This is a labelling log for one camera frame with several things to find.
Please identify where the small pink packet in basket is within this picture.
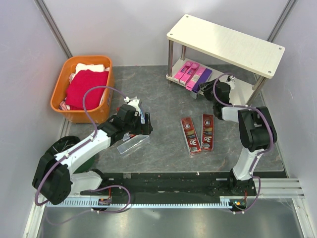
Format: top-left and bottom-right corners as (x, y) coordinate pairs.
(58, 98), (70, 111)

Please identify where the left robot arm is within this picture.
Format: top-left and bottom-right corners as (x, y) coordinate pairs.
(32, 104), (153, 205)

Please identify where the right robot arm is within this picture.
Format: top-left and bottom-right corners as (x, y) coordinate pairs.
(199, 80), (277, 195)

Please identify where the pink toothpaste box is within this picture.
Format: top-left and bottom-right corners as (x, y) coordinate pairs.
(186, 66), (206, 91)
(180, 63), (200, 85)
(173, 61), (193, 82)

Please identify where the holographic purple toothpaste box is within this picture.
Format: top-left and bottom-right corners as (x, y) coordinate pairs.
(190, 68), (212, 99)

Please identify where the white cloth in basket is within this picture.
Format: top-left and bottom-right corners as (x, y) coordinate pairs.
(69, 63), (110, 83)

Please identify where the white two-tier shelf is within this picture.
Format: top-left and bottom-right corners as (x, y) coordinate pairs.
(166, 14), (285, 106)

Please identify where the silver toothpaste box long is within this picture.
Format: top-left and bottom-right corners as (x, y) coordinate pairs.
(117, 135), (150, 156)

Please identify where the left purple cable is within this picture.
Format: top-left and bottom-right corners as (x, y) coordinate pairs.
(34, 85), (132, 226)

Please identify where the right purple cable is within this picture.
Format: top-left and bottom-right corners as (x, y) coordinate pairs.
(212, 72), (277, 215)

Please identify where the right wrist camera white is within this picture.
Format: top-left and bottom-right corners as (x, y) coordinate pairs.
(226, 75), (236, 90)

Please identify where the purple cable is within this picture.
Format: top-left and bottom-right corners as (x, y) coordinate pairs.
(34, 85), (132, 226)
(212, 72), (277, 215)

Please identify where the red folded cloth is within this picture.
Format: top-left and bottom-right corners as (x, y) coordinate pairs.
(66, 70), (108, 111)

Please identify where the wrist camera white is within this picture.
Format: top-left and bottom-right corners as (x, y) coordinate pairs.
(124, 97), (141, 114)
(226, 75), (236, 90)

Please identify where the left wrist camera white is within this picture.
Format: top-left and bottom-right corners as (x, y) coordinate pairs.
(124, 97), (141, 114)

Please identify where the orange plastic basket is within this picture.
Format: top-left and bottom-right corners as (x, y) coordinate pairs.
(51, 55), (114, 123)

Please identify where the white cable duct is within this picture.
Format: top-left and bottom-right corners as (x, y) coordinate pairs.
(47, 197), (246, 209)

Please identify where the red 3D toothpaste box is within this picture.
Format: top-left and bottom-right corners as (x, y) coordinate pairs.
(180, 117), (202, 155)
(201, 114), (214, 151)

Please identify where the silver toothpaste box small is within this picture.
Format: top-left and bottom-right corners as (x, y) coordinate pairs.
(122, 134), (130, 141)

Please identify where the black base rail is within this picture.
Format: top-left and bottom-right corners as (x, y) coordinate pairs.
(80, 171), (257, 203)

